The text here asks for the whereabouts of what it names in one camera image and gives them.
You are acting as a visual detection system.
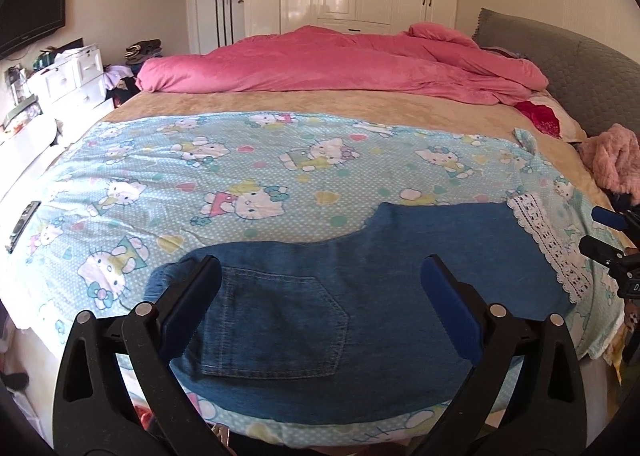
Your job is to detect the blue denim pants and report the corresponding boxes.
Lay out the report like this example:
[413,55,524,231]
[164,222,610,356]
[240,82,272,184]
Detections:
[171,203,572,426]

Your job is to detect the white lace trim cloth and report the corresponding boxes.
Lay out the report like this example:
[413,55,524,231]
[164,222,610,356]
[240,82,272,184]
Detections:
[506,193,614,304]

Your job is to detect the pink fluffy garment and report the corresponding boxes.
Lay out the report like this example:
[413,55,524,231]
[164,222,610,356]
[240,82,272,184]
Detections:
[578,124,639,200]

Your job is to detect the beige plush blanket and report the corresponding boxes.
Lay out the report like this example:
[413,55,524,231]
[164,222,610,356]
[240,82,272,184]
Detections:
[100,91,628,249]

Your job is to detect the red patterned pillow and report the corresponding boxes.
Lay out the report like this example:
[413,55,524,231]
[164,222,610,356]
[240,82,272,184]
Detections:
[514,101,561,138]

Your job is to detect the grey quilted headboard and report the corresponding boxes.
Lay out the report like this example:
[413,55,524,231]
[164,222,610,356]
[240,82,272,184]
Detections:
[473,8,640,135]

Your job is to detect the black remote on bed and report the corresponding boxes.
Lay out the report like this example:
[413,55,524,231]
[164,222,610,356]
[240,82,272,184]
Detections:
[6,200,41,254]

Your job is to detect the pink duvet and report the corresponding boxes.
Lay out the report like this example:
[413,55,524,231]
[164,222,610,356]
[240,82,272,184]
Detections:
[137,23,549,105]

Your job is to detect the white drawer cabinet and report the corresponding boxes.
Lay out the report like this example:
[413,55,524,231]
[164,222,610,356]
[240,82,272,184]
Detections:
[27,44,106,112]

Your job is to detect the black wall television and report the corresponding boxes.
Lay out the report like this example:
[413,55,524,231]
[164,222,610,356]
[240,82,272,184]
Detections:
[0,0,66,60]

